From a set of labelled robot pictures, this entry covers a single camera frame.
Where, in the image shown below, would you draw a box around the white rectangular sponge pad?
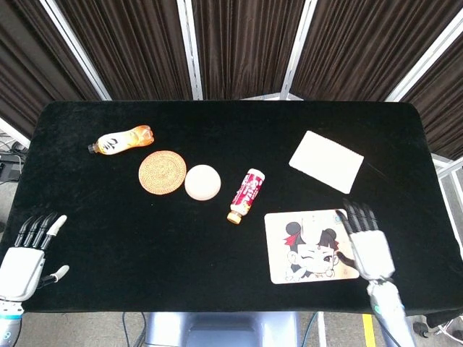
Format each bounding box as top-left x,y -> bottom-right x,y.
288,129 -> 365,195

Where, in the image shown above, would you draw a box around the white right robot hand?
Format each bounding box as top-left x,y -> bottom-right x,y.
334,198 -> 396,281

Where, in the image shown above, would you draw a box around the round woven coaster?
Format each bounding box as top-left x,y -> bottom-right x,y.
137,150 -> 188,196

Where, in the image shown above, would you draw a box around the orange tea bottle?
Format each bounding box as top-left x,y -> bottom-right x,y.
88,124 -> 156,156

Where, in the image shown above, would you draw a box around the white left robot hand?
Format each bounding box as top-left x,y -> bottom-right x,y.
0,212 -> 70,301

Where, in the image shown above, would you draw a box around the white metal frame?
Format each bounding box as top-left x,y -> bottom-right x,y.
431,153 -> 463,254

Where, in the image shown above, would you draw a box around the black velvet tablecloth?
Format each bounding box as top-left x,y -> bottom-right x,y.
0,100 -> 463,316

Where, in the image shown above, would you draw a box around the dark brown pleated curtain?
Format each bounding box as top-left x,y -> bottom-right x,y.
400,30 -> 463,160
54,0 -> 193,101
289,0 -> 463,102
191,0 -> 307,101
0,0 -> 102,140

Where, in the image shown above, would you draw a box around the aluminium frame post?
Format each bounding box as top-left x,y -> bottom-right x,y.
280,0 -> 319,101
38,0 -> 112,101
0,117 -> 32,148
176,0 -> 204,101
384,7 -> 463,103

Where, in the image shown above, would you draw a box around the cartoon girl mouse pad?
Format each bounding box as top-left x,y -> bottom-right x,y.
263,208 -> 361,285

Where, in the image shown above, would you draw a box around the black cable bundle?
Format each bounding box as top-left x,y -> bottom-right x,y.
0,140 -> 28,186

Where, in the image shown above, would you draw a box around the red white drink bottle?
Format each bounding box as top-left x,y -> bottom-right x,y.
226,168 -> 266,224

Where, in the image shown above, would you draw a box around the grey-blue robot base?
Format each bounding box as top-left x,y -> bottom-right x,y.
144,311 -> 301,347

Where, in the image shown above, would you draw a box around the black floor cables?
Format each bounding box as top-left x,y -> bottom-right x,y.
121,312 -> 148,347

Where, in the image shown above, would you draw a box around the yellow floor tape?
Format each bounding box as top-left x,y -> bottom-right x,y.
362,313 -> 377,347

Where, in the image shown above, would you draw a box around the round white cap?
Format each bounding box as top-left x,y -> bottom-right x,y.
184,164 -> 222,202

